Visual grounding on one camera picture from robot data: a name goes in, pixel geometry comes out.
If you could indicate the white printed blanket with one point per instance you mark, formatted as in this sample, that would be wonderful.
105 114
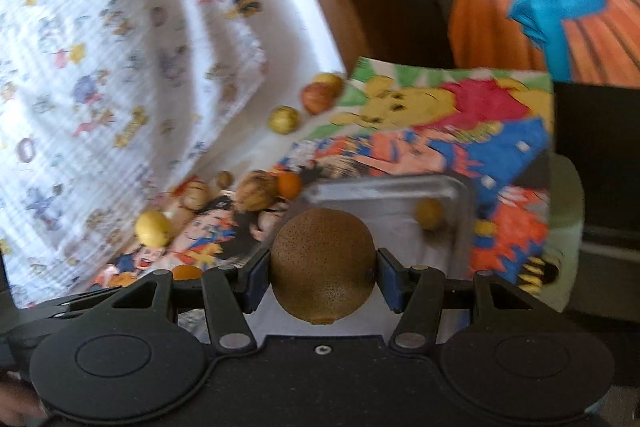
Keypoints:
100 57

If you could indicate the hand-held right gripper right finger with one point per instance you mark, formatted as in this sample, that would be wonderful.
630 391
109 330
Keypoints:
392 284

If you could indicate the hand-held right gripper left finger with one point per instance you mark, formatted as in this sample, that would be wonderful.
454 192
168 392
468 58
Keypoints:
255 279

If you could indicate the yellow-green pear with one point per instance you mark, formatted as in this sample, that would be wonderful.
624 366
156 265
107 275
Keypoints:
284 119

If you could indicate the brown kiwi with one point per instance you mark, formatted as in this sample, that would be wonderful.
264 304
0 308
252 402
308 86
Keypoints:
322 264

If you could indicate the white bed sheet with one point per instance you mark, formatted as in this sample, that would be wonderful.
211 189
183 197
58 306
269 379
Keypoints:
300 32

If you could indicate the small brown nut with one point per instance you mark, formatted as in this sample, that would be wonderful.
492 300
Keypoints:
224 179

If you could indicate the red speckled apple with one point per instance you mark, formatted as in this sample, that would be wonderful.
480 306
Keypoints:
316 99

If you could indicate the tan round nut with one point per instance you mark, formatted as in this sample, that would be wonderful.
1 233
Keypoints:
195 194

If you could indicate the colourful cartoon printed cloth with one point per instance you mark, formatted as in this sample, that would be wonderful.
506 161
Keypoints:
450 142

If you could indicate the metal tray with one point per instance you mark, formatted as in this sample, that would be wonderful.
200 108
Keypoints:
400 227

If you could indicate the yellow apple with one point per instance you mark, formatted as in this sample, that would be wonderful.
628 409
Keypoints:
328 80

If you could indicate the small yellow round fruit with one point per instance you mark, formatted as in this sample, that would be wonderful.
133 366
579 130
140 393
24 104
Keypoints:
430 213

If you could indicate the pale green cloth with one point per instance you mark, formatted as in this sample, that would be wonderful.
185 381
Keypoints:
567 217

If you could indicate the yellow lemon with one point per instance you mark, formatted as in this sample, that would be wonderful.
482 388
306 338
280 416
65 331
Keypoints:
152 227

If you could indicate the small orange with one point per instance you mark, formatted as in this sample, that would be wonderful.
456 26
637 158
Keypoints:
289 185
187 272

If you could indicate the large walnut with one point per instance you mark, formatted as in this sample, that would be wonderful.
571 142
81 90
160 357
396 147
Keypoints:
256 192

